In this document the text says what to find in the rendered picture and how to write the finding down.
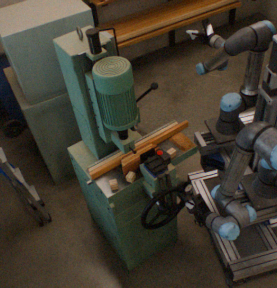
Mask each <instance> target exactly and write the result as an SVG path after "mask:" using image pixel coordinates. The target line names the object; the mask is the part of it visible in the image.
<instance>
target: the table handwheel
mask: <svg viewBox="0 0 277 288"><path fill-rule="evenodd" d="M143 191H145V192H146V194H147V195H148V196H149V197H150V198H151V200H150V202H149V203H148V204H147V206H146V207H145V209H143V211H142V215H141V218H140V222H141V225H142V227H143V228H145V229H147V230H155V229H158V228H161V227H163V226H164V225H165V224H167V223H169V222H170V221H172V220H173V219H174V218H175V217H176V216H177V215H178V213H179V212H180V211H181V210H182V208H183V206H184V204H185V202H184V200H183V199H182V198H181V200H180V202H179V203H178V204H175V205H168V204H167V203H166V202H165V195H167V194H170V193H172V192H180V193H183V194H184V195H185V196H187V194H186V191H185V190H184V189H183V188H182V187H180V186H172V187H169V188H166V189H165V190H163V191H161V192H160V193H158V194H157V195H154V196H152V195H151V194H150V193H149V192H148V191H147V190H146V188H145V187H143ZM161 198H162V200H161ZM154 204H156V205H157V206H158V211H159V212H158V214H156V216H155V217H154V218H153V219H152V220H151V221H150V222H149V223H147V221H146V220H147V215H148V213H149V211H150V209H151V208H152V207H153V206H154ZM175 207H176V209H175V210H174V211H173V212H172V214H171V215H170V216H168V217H167V218H165V219H164V220H162V221H160V222H158V223H155V224H152V223H153V222H154V221H155V220H156V219H157V218H158V217H159V216H160V215H167V214H169V212H170V211H171V208H175Z"/></svg>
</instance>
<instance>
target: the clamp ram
mask: <svg viewBox="0 0 277 288"><path fill-rule="evenodd" d="M153 156H155V149H154V148H151V149H149V150H148V151H146V152H144V153H142V154H141V155H140V164H142V163H143V162H144V161H146V160H148V159H150V158H151V157H153Z"/></svg>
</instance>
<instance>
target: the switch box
mask: <svg viewBox="0 0 277 288"><path fill-rule="evenodd" d="M100 33H102V34H103V35H104V36H106V37H107V38H108V39H110V40H111V41H112V49H113V55H114V56H117V54H116V47H115V40H114V37H113V36H112V35H111V34H108V32H107V31H101V32H100Z"/></svg>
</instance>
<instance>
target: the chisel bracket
mask: <svg viewBox="0 0 277 288"><path fill-rule="evenodd" d="M111 137H112V140H113V142H114V144H115V145H116V146H117V147H118V148H119V149H120V150H121V151H122V152H123V153H124V154H125V155H126V153H128V152H130V151H131V149H130V148H129V147H131V148H132V149H133V150H134V149H135V141H134V139H133V138H131V137H130V136H129V135H128V138H127V139H126V140H120V139H119V135H118V133H117V131H114V130H113V131H112V132H111Z"/></svg>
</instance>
